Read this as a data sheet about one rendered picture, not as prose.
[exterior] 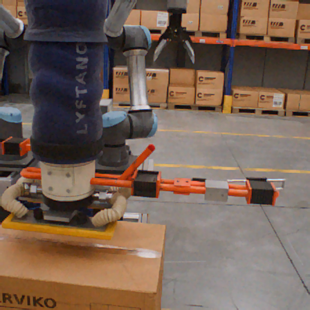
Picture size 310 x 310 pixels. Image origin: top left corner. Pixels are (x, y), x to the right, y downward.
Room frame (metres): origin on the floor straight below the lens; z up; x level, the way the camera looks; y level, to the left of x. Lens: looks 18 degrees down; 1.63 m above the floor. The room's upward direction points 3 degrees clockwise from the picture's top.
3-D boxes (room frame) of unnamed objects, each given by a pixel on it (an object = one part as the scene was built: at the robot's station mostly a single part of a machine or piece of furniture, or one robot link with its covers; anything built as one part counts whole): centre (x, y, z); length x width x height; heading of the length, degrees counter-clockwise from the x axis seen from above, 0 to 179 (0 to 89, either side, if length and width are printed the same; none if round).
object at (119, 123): (1.67, 0.19, 1.20); 0.13 x 0.12 x 0.14; 116
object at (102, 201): (1.10, 0.27, 1.12); 0.34 x 0.25 x 0.06; 85
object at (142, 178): (1.08, 0.02, 1.18); 0.10 x 0.08 x 0.06; 175
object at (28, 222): (1.00, 0.28, 1.08); 0.34 x 0.10 x 0.05; 85
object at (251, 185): (1.04, -0.32, 1.18); 0.08 x 0.07 x 0.05; 85
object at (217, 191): (1.06, -0.19, 1.17); 0.07 x 0.07 x 0.04; 85
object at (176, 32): (1.44, -0.05, 1.66); 0.09 x 0.08 x 0.12; 0
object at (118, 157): (1.67, 0.20, 1.09); 0.15 x 0.15 x 0.10
